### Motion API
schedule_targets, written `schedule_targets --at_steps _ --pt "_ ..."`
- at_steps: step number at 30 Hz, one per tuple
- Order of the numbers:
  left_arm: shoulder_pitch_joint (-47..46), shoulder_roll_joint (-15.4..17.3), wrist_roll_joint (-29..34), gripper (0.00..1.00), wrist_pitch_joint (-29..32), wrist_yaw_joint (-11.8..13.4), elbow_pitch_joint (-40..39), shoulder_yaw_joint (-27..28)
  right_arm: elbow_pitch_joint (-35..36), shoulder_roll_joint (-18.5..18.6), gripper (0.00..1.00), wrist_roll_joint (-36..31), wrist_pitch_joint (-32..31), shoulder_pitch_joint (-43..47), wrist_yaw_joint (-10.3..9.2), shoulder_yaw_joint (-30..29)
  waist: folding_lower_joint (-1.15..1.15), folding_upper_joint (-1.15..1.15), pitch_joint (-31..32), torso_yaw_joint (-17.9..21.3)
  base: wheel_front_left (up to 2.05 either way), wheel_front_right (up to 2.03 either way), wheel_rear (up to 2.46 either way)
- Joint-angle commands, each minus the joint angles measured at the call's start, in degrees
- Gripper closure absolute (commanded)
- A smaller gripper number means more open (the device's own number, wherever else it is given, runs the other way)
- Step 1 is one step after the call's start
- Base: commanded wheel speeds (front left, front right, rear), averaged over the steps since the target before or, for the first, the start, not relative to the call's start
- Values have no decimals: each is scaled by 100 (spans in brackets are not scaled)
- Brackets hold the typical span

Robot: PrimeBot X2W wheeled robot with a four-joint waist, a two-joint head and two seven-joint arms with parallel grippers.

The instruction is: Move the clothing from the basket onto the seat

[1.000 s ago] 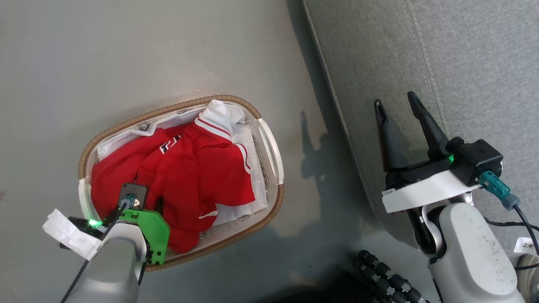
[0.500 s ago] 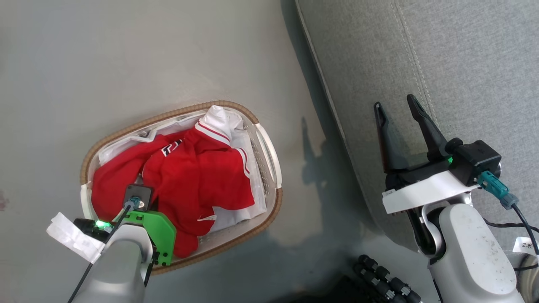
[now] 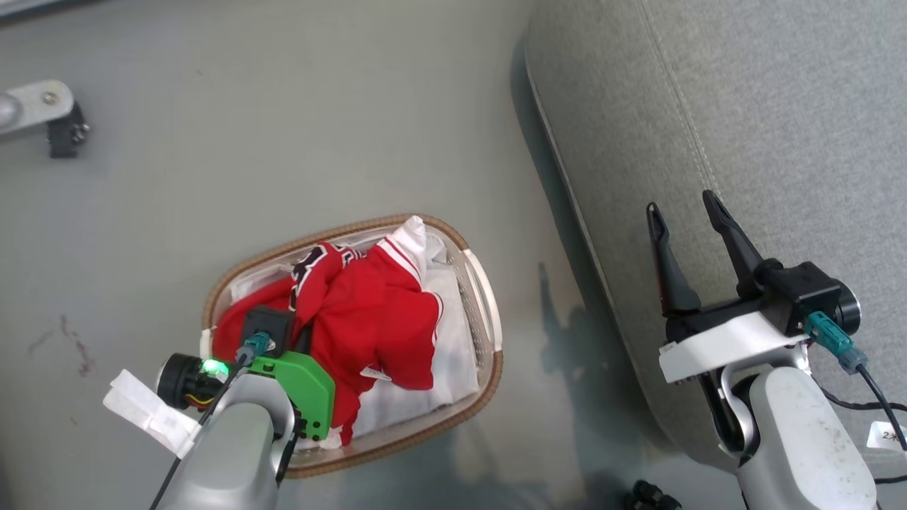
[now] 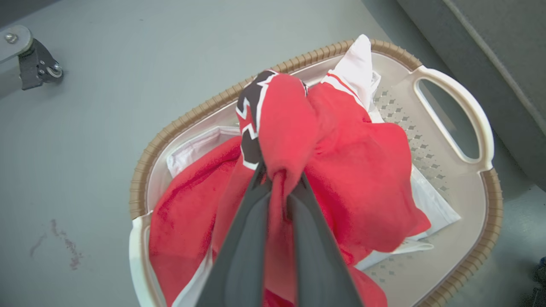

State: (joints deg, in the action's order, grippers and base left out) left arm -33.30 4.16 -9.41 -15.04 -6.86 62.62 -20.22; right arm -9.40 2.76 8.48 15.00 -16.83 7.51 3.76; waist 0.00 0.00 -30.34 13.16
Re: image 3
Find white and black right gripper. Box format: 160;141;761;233
646;189;809;386

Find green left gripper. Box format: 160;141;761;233
248;351;337;441

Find red shorts with white stripe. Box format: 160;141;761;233
310;237;444;447

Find red jersey with black lettering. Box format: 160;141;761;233
212;241;366;363

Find white basket with brown rim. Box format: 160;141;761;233
201;214;504;479

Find white cloth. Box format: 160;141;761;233
230;215;481;440

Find grey fabric sofa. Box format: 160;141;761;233
524;0;907;484

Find white paper tag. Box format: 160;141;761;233
102;368;203;460

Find white handwritten label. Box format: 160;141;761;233
866;421;907;453

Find black caster wheel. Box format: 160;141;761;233
47;102;91;159

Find grey metal partition foot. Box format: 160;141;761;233
0;79;76;137

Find black cable with teal plug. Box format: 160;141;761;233
147;331;275;510
804;311;907;454

